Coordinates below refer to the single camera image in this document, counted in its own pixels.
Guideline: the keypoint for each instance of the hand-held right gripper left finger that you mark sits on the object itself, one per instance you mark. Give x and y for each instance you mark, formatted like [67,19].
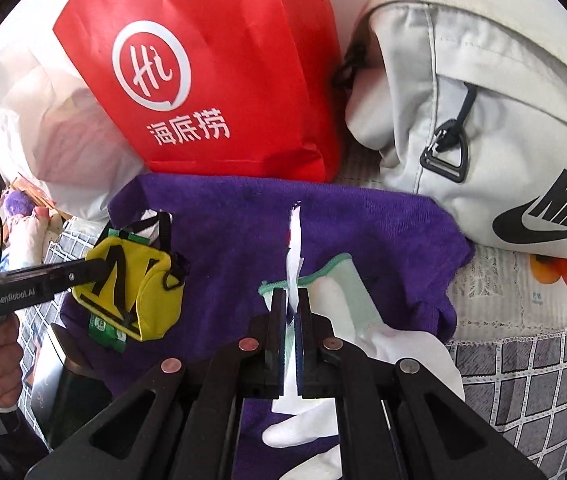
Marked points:
[278,322]

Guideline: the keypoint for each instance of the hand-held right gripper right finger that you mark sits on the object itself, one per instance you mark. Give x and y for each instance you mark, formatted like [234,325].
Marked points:
[305,322]

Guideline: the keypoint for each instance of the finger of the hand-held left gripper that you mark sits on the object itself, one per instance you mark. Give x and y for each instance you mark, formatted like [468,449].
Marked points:
[63,272]

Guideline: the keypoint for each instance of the yellow black pouch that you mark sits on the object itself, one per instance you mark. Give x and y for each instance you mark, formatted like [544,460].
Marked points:
[133,295]

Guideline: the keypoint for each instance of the purple towel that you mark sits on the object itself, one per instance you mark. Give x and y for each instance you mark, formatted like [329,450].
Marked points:
[263,220]

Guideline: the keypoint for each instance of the purple plush toy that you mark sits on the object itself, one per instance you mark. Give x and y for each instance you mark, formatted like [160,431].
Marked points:
[16,205]

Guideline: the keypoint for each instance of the colourful printed quilt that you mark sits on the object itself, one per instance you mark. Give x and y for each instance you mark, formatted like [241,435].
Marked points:
[33,232]

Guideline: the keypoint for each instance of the dark tea tin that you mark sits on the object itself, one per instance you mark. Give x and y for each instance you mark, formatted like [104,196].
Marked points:
[81,400]

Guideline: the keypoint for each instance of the white plastic shopping bag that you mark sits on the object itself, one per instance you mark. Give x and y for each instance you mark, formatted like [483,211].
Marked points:
[28,110]

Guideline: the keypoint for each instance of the checked tablecloth with stars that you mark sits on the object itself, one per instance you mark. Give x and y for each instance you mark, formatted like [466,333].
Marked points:
[523,390]

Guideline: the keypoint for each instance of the red paper bag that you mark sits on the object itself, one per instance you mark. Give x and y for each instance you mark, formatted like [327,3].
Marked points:
[213,60]

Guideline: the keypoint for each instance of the grey waist bag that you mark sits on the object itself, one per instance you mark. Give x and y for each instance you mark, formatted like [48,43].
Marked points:
[503,100]

